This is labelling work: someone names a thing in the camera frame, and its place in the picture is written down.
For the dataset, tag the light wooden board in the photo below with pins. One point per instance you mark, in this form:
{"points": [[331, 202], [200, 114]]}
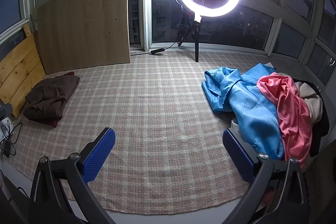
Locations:
{"points": [[84, 29]]}

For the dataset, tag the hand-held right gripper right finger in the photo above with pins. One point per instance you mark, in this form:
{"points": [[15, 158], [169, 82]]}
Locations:
{"points": [[237, 155]]}

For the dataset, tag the dark red folded cloth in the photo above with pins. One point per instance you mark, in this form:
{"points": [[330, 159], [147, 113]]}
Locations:
{"points": [[53, 123]]}

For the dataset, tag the pine wood panel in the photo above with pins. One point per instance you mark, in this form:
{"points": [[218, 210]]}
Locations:
{"points": [[21, 69]]}

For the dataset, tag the pink satin garment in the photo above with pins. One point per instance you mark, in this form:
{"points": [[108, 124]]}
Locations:
{"points": [[291, 113]]}

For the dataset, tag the white window frame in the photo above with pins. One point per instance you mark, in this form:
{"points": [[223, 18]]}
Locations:
{"points": [[147, 16]]}

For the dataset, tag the brown folded cloth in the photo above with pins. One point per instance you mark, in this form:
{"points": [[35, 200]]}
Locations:
{"points": [[50, 95]]}

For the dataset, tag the black tripod stand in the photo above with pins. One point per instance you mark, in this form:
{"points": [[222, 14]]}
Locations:
{"points": [[197, 43]]}

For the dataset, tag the cream ribbed sweater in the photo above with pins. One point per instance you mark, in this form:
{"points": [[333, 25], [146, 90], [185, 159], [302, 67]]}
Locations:
{"points": [[312, 106]]}

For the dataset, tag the beige plaid mat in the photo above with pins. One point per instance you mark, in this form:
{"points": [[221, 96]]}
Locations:
{"points": [[157, 108]]}

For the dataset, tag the blue striped garment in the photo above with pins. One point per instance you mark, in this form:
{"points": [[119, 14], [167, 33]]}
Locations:
{"points": [[249, 113]]}

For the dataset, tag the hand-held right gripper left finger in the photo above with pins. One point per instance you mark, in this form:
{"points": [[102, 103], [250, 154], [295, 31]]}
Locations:
{"points": [[99, 153]]}

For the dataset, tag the black garment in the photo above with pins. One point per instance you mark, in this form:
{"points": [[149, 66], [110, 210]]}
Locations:
{"points": [[321, 129]]}

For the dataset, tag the black power adapter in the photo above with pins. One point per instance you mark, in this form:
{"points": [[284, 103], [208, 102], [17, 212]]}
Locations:
{"points": [[4, 149]]}

